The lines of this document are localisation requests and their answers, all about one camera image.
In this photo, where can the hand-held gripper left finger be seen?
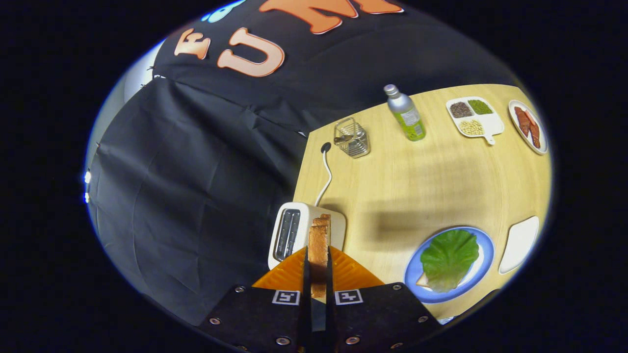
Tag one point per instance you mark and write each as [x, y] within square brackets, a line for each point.
[260, 318]

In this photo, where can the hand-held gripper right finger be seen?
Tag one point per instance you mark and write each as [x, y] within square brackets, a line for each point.
[378, 318]

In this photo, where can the green lettuce leaf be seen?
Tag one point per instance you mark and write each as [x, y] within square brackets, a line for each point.
[449, 260]

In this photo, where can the toasted bread slice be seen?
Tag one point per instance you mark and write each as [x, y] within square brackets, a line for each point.
[319, 245]

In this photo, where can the white bread slice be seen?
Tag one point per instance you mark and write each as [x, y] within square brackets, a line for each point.
[423, 283]

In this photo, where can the blue round plate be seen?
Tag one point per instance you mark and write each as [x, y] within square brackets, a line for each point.
[411, 269]

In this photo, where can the cream toaster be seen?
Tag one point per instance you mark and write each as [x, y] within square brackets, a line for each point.
[305, 212]

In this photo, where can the white rectangular plate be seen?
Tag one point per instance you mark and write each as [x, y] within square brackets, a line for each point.
[517, 245]

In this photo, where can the brown wooden utensil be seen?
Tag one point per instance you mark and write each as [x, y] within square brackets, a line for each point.
[342, 140]

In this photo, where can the silver bottle with green label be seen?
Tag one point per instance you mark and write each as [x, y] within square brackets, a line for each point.
[407, 117]

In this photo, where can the pile of pale soybeans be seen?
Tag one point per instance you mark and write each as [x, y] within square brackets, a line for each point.
[472, 127]

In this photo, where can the white divided tray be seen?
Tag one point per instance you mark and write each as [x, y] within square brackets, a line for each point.
[494, 126]

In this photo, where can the pile of dark beans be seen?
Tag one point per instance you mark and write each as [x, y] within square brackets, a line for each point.
[461, 109]

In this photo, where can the pile of green beans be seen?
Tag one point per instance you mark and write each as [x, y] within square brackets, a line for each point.
[480, 107]

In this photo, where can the brown meat piece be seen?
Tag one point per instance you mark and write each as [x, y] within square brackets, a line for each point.
[521, 122]
[535, 136]

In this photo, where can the white oval plate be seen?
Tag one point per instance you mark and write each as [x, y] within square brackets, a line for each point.
[541, 129]

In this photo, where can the pink sausage slice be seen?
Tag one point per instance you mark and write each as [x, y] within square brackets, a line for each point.
[530, 117]

